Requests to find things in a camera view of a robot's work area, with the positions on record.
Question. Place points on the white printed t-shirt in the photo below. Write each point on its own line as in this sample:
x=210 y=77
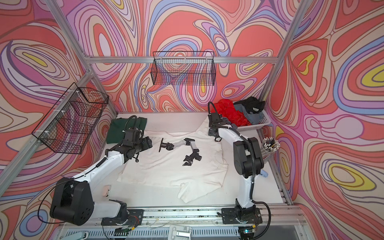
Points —
x=190 y=161

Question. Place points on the small blue object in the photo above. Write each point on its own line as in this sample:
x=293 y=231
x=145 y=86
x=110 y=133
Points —
x=264 y=174

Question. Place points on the cup of pens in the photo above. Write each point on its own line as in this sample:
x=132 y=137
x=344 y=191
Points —
x=270 y=145

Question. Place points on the red t-shirt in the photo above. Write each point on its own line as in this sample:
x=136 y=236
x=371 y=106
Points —
x=227 y=109

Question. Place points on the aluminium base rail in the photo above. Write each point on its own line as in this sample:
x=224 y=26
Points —
x=280 y=222

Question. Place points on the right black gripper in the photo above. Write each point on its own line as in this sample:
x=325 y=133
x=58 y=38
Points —
x=210 y=131

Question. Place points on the black t-shirt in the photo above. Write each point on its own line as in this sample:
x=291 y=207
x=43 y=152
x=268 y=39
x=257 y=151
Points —
x=252 y=105

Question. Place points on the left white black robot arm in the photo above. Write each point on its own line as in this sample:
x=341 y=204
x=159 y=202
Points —
x=73 y=200

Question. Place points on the folded green t-shirt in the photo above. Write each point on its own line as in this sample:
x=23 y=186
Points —
x=118 y=126

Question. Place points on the white plastic laundry basket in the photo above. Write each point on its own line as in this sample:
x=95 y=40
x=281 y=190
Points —
x=263 y=120

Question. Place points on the left black wire basket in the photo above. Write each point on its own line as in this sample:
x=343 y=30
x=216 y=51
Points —
x=73 y=123

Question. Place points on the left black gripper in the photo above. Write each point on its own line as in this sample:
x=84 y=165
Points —
x=147 y=142

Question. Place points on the back black wire basket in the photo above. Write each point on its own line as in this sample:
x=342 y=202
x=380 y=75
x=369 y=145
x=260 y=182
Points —
x=183 y=68

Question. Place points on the white box on rail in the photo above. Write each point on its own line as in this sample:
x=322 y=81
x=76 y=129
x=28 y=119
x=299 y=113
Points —
x=177 y=232

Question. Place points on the grey t-shirt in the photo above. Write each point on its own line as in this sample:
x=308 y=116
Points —
x=254 y=119

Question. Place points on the black wire basket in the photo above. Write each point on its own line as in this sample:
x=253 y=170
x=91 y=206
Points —
x=183 y=68
x=73 y=123

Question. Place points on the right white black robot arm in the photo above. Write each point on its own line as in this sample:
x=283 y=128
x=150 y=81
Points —
x=248 y=162

